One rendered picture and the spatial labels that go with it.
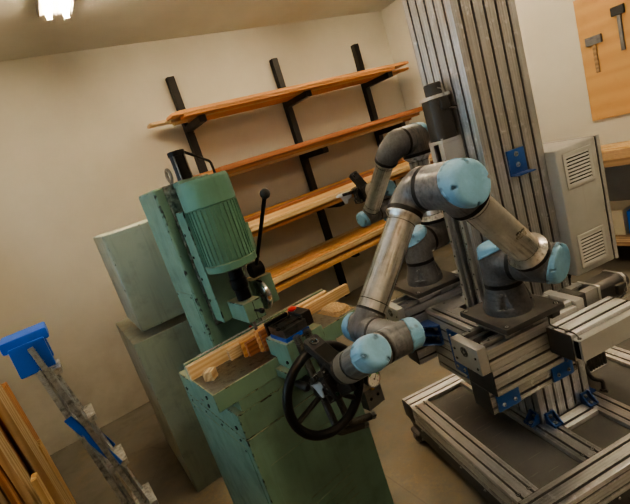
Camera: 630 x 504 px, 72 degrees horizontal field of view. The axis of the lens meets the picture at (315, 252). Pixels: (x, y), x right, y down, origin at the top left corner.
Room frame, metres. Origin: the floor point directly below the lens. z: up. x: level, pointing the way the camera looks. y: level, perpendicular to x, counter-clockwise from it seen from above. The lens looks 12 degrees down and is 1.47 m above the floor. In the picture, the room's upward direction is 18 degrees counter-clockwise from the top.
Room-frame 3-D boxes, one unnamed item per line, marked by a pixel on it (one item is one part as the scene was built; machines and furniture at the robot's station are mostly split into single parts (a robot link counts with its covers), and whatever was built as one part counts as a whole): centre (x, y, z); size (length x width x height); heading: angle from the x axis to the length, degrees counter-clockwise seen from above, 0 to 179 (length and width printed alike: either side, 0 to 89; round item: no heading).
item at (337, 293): (1.53, 0.15, 0.92); 0.55 x 0.02 x 0.04; 123
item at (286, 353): (1.30, 0.15, 0.91); 0.15 x 0.14 x 0.09; 123
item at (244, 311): (1.46, 0.29, 1.03); 0.14 x 0.07 x 0.09; 33
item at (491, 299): (1.29, -0.54, 0.87); 0.15 x 0.15 x 0.10
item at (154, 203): (1.69, 0.44, 1.16); 0.22 x 0.22 x 0.72; 33
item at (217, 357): (1.48, 0.26, 0.92); 0.60 x 0.02 x 0.05; 123
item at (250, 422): (1.55, 0.35, 0.76); 0.57 x 0.45 x 0.09; 33
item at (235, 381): (1.38, 0.19, 0.87); 0.61 x 0.30 x 0.06; 123
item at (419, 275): (1.77, -0.42, 0.87); 0.15 x 0.15 x 0.10
